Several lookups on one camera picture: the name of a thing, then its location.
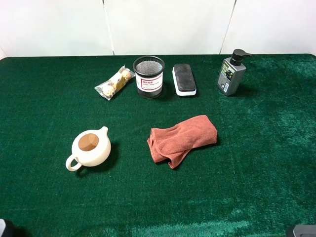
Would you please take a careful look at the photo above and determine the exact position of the black mesh pen holder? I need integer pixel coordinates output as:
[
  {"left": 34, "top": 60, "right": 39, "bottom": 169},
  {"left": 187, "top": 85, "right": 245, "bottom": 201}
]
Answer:
[{"left": 133, "top": 55, "right": 165, "bottom": 99}]

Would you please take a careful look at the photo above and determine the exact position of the grey object bottom right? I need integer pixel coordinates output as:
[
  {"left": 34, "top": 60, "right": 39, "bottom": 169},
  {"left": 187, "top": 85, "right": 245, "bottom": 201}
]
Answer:
[{"left": 286, "top": 225, "right": 316, "bottom": 237}]

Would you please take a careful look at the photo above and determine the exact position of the rust brown folded towel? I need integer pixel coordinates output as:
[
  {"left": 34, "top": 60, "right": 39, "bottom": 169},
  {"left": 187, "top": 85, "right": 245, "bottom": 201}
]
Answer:
[{"left": 147, "top": 115, "right": 217, "bottom": 169}]

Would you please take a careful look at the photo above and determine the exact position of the black white board eraser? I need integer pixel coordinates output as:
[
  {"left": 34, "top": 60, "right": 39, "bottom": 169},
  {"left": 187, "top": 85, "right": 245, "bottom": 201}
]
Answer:
[{"left": 172, "top": 63, "right": 197, "bottom": 96}]

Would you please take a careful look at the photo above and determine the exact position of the packaged quail eggs snack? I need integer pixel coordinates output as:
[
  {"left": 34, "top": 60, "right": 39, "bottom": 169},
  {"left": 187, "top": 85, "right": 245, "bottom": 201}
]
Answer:
[{"left": 94, "top": 66, "right": 135, "bottom": 101}]

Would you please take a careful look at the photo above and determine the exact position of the cream ceramic teapot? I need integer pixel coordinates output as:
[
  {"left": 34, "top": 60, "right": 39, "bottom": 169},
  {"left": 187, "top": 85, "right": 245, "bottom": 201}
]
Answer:
[{"left": 65, "top": 126, "right": 111, "bottom": 171}]

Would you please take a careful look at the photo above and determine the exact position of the grey pump dispenser bottle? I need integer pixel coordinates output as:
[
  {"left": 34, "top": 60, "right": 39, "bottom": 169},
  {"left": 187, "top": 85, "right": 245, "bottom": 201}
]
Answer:
[{"left": 217, "top": 49, "right": 252, "bottom": 96}]

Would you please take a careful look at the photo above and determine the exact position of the green velvet table cloth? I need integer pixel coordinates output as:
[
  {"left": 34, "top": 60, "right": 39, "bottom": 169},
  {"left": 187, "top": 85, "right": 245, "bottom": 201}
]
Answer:
[{"left": 0, "top": 54, "right": 316, "bottom": 237}]

